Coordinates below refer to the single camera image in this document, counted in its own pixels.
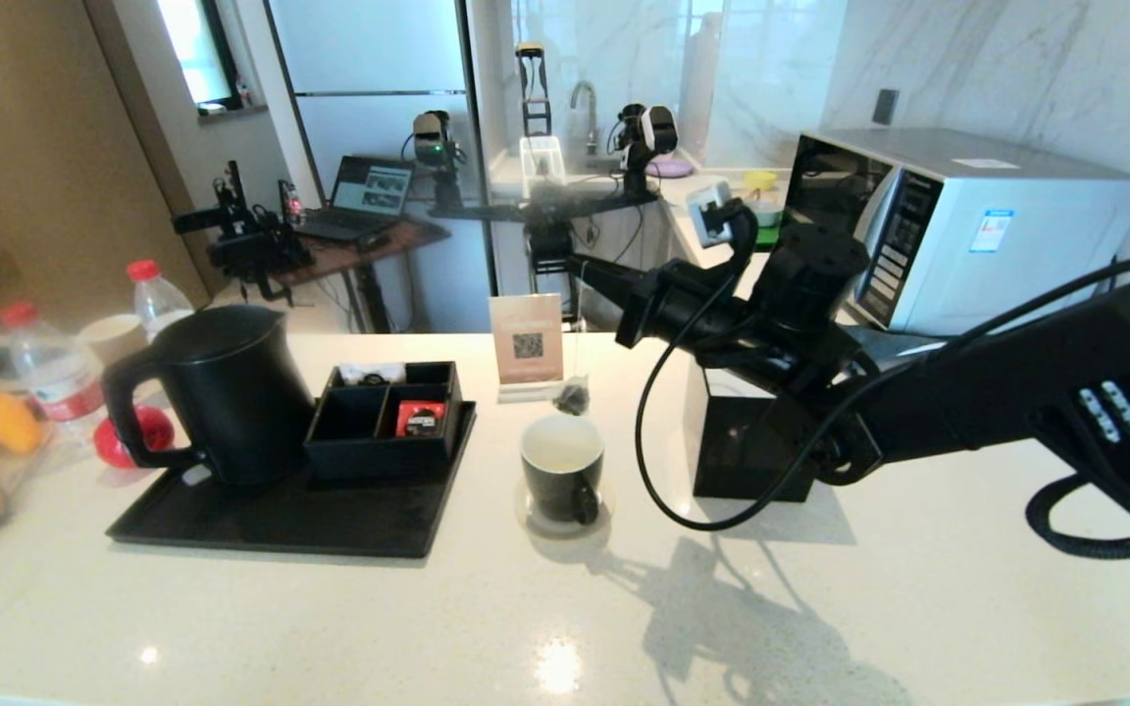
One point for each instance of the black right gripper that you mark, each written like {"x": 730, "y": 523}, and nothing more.
{"x": 693, "y": 304}

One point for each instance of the tea bag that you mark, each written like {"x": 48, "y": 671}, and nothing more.
{"x": 573, "y": 397}

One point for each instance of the black electric kettle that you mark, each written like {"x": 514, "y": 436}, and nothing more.
{"x": 231, "y": 402}

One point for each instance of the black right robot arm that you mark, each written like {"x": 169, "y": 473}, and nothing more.
{"x": 997, "y": 392}

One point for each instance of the black background robot stand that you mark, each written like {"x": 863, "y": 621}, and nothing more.
{"x": 550, "y": 245}

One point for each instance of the QR code acrylic sign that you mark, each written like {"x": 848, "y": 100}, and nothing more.
{"x": 526, "y": 338}

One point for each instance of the white plastic rack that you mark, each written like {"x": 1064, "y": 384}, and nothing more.
{"x": 540, "y": 167}

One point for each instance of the purple plate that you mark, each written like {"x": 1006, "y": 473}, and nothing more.
{"x": 671, "y": 168}

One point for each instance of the green mat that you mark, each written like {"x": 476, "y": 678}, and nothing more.
{"x": 769, "y": 235}

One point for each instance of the white bowl with spoon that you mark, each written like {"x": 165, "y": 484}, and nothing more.
{"x": 769, "y": 209}

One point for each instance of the yellow bowl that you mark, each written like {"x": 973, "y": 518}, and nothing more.
{"x": 759, "y": 180}

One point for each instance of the chrome sink faucet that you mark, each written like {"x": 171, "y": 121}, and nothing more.
{"x": 585, "y": 93}

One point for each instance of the brown wooden desk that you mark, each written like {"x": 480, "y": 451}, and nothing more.
{"x": 398, "y": 240}

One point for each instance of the black mug white inside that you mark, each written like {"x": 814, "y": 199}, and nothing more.
{"x": 555, "y": 490}

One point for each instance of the black tissue box white top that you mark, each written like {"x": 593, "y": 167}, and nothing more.
{"x": 742, "y": 451}

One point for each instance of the black sensor head green light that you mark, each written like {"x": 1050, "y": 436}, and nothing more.
{"x": 433, "y": 137}

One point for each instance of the red coffee sachet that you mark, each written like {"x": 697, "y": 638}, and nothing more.
{"x": 418, "y": 417}

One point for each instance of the black laptop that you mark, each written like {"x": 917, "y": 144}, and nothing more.
{"x": 374, "y": 188}

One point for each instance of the black compartment organizer box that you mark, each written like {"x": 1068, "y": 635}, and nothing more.
{"x": 379, "y": 456}

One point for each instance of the silver refrigerator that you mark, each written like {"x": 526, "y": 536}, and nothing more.
{"x": 369, "y": 49}

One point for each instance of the black desk mounted device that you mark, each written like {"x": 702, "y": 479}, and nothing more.
{"x": 251, "y": 245}

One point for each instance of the black serving tray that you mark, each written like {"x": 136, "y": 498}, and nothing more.
{"x": 330, "y": 520}

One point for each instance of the silver microwave oven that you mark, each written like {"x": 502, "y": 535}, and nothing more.
{"x": 1016, "y": 226}

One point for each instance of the clear water bottle red cap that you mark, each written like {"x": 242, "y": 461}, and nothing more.
{"x": 158, "y": 306}
{"x": 50, "y": 373}

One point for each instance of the red toy apple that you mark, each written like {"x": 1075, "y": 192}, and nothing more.
{"x": 143, "y": 431}

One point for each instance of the brown paper cup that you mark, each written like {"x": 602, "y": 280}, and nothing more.
{"x": 114, "y": 338}

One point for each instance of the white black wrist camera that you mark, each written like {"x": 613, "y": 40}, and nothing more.
{"x": 717, "y": 211}

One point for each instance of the dark wall socket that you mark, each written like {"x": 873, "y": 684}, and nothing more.
{"x": 884, "y": 106}

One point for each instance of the window with dark frame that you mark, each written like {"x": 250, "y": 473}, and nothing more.
{"x": 197, "y": 49}

